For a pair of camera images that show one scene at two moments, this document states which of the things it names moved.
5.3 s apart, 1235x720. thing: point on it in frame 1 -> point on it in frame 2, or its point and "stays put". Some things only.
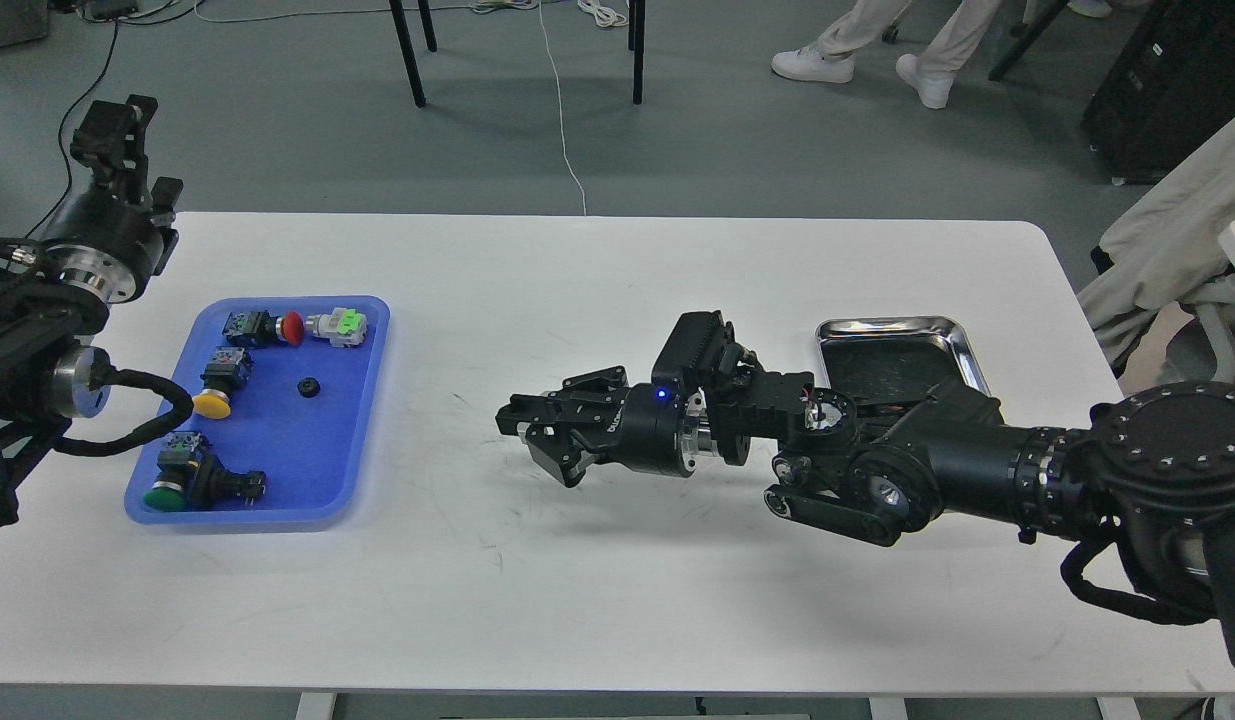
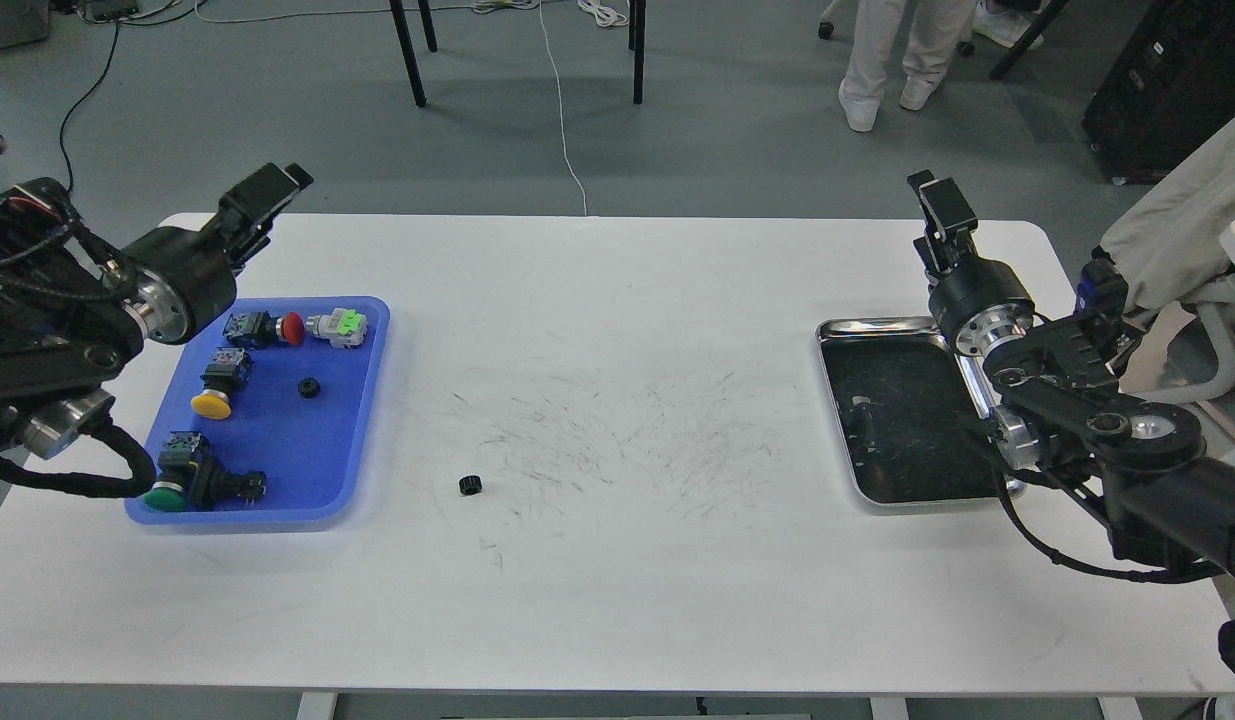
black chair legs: (636, 41) stays put
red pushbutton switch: (251, 329) stays put
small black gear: (308, 387) stays put
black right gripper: (654, 432) -> (980, 302)
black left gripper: (103, 240) -> (188, 286)
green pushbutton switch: (179, 459) stays put
